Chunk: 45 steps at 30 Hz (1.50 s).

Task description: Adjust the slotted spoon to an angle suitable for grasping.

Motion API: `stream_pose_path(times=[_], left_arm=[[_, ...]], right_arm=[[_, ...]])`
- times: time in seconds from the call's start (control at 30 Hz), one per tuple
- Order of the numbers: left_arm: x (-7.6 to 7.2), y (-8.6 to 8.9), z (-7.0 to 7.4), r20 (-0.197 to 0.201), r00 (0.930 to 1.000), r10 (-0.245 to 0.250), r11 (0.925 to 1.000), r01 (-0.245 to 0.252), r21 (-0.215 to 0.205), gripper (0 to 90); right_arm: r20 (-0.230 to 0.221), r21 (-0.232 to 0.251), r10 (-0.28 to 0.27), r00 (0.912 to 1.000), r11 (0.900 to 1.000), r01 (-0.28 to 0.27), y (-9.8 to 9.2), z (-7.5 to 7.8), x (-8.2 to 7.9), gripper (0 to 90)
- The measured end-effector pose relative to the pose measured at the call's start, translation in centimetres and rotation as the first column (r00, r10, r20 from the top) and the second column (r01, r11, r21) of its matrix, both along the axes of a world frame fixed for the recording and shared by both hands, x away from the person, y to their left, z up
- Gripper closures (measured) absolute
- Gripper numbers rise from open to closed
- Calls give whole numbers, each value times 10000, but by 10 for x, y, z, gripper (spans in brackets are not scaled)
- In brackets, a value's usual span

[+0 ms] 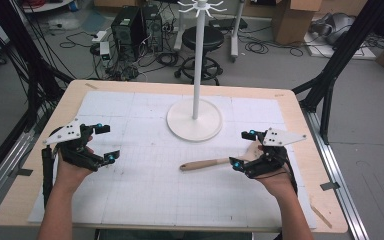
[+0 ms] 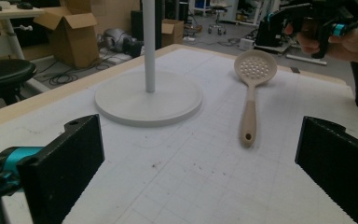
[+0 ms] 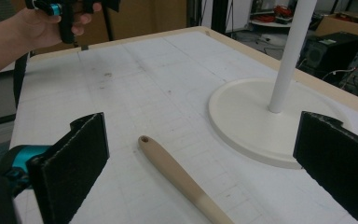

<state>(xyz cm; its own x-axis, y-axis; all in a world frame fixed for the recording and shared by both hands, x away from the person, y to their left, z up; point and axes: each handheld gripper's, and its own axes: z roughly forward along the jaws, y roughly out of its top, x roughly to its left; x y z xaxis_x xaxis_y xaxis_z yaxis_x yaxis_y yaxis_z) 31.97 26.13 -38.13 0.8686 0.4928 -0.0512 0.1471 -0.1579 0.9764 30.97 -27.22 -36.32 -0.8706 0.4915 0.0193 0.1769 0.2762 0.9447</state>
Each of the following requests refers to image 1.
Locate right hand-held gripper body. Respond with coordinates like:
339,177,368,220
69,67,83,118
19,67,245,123
244,127,308,180

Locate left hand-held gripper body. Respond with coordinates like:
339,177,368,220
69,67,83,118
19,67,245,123
42,116,100,173

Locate wooden spoon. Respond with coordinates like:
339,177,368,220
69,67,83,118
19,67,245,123
179,141,265,172

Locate person's right hand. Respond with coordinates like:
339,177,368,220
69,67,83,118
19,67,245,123
255,141,298,198

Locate grey tape piece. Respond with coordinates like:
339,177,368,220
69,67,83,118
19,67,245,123
11,167,34,177
319,181,341,192

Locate white hook rack stand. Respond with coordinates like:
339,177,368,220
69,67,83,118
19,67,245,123
165,0,229,143

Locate white grid mat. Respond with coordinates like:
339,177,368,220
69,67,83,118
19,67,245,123
27,90,318,231

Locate wooden table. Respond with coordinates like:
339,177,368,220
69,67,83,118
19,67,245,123
0,78,350,235

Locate thin wooden strip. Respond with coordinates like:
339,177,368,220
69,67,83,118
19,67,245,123
309,202,333,230

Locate white box with green light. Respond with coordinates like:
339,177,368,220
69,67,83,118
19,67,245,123
98,41,112,62

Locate white power strip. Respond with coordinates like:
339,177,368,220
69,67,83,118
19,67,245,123
90,30,108,45

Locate person's lap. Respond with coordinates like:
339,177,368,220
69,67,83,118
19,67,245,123
94,228,255,240

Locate white desk leg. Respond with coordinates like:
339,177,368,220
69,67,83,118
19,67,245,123
229,0,247,63
173,0,188,52

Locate large black computer tower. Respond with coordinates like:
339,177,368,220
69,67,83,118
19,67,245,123
110,5,145,62

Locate black round stool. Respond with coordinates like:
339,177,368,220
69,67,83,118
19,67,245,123
173,25,227,87

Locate black flat device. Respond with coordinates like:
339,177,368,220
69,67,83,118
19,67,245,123
208,16,249,31

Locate slim black computer tower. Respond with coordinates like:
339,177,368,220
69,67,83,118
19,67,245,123
141,6,165,53

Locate tall cardboard box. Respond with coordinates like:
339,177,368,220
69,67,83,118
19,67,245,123
271,0,325,46

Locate white floor board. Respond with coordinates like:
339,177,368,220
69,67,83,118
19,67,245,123
304,31,378,61

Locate round white table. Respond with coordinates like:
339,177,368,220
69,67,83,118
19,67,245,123
21,0,75,14

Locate grey bag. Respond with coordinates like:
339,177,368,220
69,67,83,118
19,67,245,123
309,12,357,46

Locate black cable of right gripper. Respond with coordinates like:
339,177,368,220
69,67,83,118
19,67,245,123
279,154,300,196

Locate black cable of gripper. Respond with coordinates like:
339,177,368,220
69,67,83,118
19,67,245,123
279,154,300,196
41,145,57,208

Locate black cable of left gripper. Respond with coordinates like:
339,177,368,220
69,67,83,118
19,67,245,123
41,145,57,208

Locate tangle of floor cables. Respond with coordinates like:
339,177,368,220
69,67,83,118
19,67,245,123
89,49,182,82

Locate aluminium rail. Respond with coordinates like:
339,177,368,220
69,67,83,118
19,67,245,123
0,129,36,218
301,105,370,240

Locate coiled black floor cable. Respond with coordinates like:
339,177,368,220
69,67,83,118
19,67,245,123
244,32,305,58

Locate black metal frame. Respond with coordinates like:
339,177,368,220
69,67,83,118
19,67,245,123
292,0,384,145
0,0,75,189

